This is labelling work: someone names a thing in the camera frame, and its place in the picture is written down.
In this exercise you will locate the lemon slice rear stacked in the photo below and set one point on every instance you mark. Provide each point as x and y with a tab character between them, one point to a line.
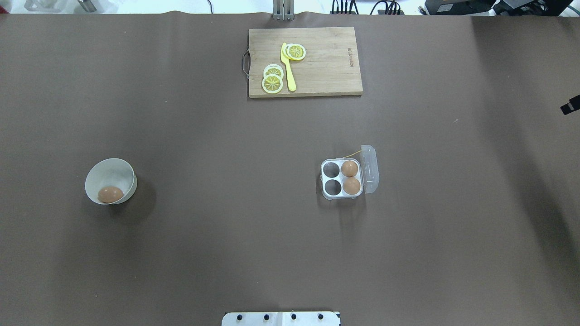
273	69

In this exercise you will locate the clear plastic egg box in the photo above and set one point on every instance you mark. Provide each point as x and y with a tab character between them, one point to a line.
368	174

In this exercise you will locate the brown egg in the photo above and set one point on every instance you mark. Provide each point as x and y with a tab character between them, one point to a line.
351	186
110	194

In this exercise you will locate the yellow plastic knife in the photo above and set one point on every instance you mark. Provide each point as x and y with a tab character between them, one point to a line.
291	84

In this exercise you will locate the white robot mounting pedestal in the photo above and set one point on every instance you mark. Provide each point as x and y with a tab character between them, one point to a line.
292	318

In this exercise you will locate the aluminium frame post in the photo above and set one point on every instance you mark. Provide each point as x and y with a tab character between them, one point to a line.
283	10

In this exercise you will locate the brown egg far cell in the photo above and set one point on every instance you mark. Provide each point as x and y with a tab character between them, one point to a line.
349	168

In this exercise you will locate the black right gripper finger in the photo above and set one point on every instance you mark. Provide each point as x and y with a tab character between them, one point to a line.
573	105

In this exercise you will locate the white bowl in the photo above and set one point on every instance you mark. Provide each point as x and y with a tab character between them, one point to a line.
111	172

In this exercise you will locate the bamboo cutting board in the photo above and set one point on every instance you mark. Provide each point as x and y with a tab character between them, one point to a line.
331	66

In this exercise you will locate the lemon slice single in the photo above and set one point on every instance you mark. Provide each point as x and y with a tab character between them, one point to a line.
294	51

